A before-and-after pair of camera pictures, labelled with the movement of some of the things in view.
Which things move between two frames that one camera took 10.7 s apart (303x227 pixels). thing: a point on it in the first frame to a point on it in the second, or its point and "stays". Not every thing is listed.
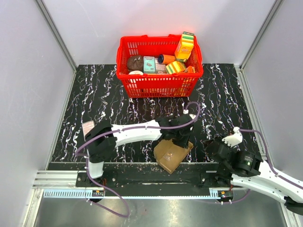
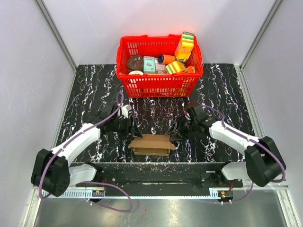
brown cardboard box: [169, 156] to [152, 144]
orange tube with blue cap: [165, 59] stays
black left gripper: [185, 144] to [136, 133]
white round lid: [136, 72] stays
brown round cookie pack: [135, 63] stays
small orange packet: [190, 69] stays
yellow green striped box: [175, 67] stays
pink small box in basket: [160, 68] stays
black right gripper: [218, 139] to [172, 131]
